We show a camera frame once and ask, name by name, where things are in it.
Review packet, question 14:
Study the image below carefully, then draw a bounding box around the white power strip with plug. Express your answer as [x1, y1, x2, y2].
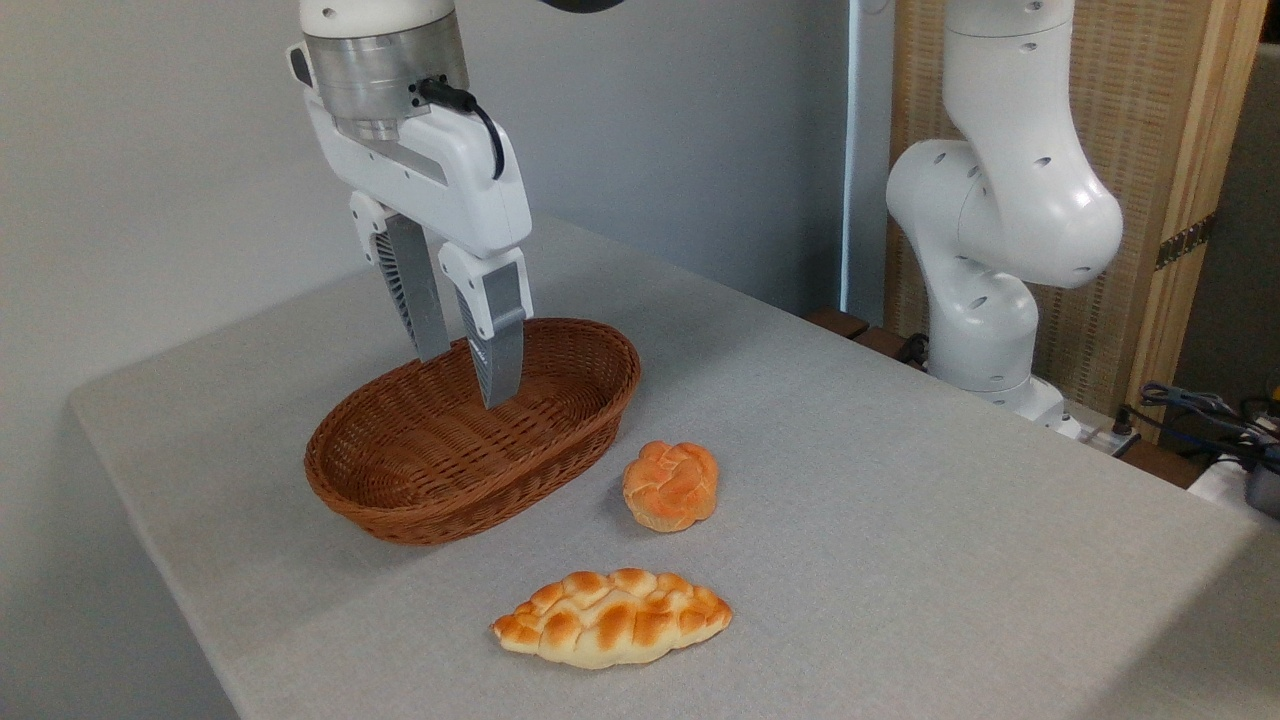
[1072, 404, 1143, 459]

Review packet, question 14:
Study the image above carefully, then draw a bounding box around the white vertical wall strip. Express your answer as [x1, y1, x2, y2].
[838, 0, 862, 313]

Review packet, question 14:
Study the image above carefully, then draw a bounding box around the woven wooden folding screen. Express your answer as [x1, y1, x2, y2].
[885, 0, 1269, 446]

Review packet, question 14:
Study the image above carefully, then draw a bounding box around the round orange bread roll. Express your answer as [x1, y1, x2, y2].
[622, 440, 721, 534]

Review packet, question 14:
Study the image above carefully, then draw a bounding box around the brown wicker oval basket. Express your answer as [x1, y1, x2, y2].
[304, 318, 642, 547]

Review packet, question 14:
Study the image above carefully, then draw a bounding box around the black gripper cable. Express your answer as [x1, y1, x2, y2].
[416, 76, 507, 182]

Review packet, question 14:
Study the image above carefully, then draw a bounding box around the long braided bread loaf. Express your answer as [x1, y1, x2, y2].
[489, 567, 734, 670]

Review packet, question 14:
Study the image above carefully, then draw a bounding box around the bundle of black cables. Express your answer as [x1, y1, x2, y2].
[1136, 380, 1280, 473]

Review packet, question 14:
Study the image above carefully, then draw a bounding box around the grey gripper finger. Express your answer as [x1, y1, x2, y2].
[348, 190, 452, 364]
[437, 243, 533, 411]

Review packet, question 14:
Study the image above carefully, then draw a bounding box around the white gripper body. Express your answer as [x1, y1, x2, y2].
[287, 42, 535, 262]

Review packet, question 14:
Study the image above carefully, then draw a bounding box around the brass screen hinge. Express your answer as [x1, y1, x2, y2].
[1154, 213, 1217, 272]

